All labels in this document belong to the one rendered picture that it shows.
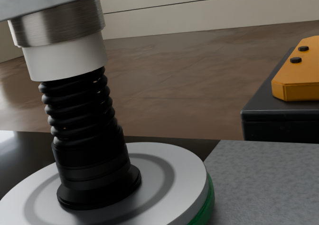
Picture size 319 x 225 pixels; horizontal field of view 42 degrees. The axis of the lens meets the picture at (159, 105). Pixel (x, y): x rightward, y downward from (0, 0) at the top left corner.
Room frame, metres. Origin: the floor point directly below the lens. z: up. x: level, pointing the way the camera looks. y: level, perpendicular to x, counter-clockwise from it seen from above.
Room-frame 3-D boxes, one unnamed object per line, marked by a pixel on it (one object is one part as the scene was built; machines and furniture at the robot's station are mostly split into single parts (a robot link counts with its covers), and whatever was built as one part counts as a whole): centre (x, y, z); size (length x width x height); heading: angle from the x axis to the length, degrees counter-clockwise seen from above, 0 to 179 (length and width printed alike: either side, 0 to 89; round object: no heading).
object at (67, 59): (0.38, 0.07, 1.00); 0.07 x 0.07 x 0.04
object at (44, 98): (0.38, 0.07, 0.96); 0.06 x 0.06 x 0.09
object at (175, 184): (0.38, 0.07, 0.86); 0.21 x 0.21 x 0.01
